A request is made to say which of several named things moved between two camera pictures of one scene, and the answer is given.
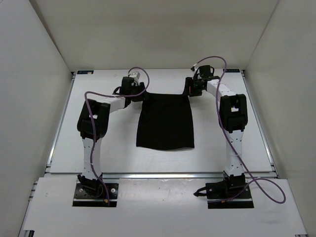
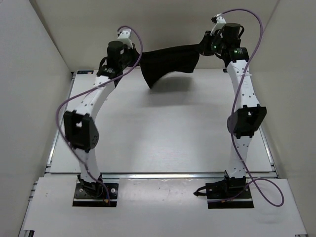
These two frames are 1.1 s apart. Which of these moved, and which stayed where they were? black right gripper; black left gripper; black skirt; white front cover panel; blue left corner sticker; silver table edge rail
Moved: black skirt; black right gripper; black left gripper
Stayed: blue left corner sticker; white front cover panel; silver table edge rail
